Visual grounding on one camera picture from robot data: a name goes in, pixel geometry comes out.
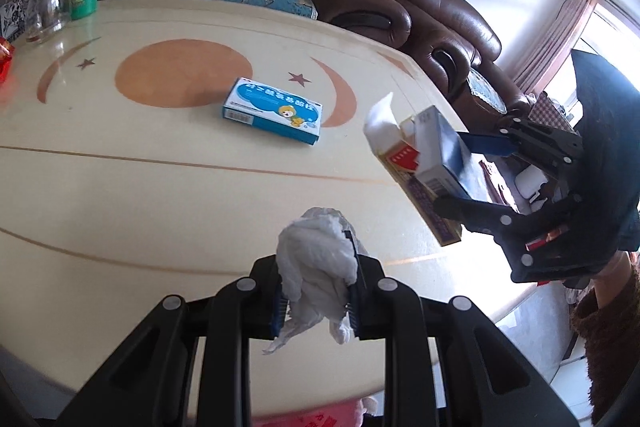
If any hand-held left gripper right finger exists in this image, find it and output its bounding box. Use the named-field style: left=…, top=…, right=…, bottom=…
left=344, top=230, right=583, bottom=427

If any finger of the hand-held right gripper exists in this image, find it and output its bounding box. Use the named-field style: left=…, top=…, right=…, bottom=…
left=457, top=116, right=584, bottom=168
left=433, top=195, right=577, bottom=254

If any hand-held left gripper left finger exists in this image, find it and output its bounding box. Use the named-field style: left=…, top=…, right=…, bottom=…
left=54, top=255, right=291, bottom=427

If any white and blue box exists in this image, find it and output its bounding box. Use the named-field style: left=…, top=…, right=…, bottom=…
left=400, top=105, right=488, bottom=200

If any white tissue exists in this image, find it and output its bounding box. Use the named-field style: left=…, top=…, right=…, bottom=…
left=262, top=207, right=371, bottom=356

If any yellow and purple box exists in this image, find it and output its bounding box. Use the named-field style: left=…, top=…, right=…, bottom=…
left=363, top=92, right=463, bottom=248

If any trash bin with pink bag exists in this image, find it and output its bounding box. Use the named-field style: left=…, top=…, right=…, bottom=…
left=250, top=397, right=386, bottom=427

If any person's right forearm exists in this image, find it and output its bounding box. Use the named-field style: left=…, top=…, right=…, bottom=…
left=570, top=252, right=640, bottom=423

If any blue armchair seat cover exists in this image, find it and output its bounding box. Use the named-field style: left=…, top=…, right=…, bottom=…
left=467, top=68, right=508, bottom=114

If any white container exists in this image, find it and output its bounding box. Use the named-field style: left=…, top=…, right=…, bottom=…
left=515, top=167, right=556, bottom=198

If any checkered cloth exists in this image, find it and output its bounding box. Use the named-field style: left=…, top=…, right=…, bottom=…
left=530, top=92, right=576, bottom=132

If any pink curtain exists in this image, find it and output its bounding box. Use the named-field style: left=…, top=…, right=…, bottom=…
left=515, top=0, right=608, bottom=92

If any brown leather armchair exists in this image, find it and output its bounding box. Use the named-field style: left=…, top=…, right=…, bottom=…
left=395, top=0, right=533, bottom=118

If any blue medicine box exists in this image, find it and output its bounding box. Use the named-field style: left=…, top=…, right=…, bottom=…
left=221, top=77, right=323, bottom=146

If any red plastic tray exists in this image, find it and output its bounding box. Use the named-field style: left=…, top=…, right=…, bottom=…
left=0, top=38, right=15, bottom=82

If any clear glass pitcher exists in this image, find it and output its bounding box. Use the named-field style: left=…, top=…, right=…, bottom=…
left=25, top=0, right=72, bottom=45

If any floral patterned seat cushion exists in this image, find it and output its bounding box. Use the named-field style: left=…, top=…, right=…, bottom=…
left=0, top=0, right=33, bottom=38

